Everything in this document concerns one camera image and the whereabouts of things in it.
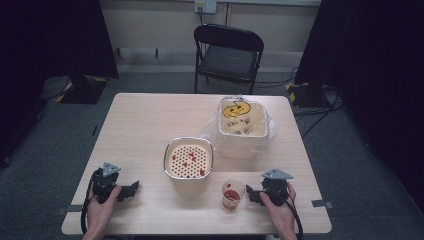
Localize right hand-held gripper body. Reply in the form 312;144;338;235
260;167;295;207

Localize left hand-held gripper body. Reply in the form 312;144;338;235
91;161;122;205

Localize clear plastic cup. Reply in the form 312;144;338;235
221;180;247;211

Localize person's left hand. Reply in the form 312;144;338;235
86;185;123;232

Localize person's right hand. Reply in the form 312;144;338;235
259;181;298;232

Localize red food scraps in cup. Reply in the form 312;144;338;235
223;190;241;202

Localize grey tape strip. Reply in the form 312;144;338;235
55;204;84;216
311;199;335;210

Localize cream bin with metal rim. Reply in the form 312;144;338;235
162;136;215;196

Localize perforated cream strainer insert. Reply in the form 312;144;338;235
166;143;212;178

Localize white bin with yellow face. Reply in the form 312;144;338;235
217;96;269;159

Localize clear plastic bin bag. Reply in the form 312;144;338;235
200;94;277;160

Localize black stand base striped tape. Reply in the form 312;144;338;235
55;75;109;105
285;81;332;109

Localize black folding chair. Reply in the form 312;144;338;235
193;23;265;95

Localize black curtain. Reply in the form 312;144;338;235
0;0;120;158
294;0;424;214

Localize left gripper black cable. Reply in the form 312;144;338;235
80;168;102;235

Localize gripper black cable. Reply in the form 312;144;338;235
80;168;102;235
280;192;304;240

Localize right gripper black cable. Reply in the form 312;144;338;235
280;192;304;240

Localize black floor cables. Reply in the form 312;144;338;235
255;66;344;139

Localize white wall socket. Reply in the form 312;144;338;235
194;0;218;15

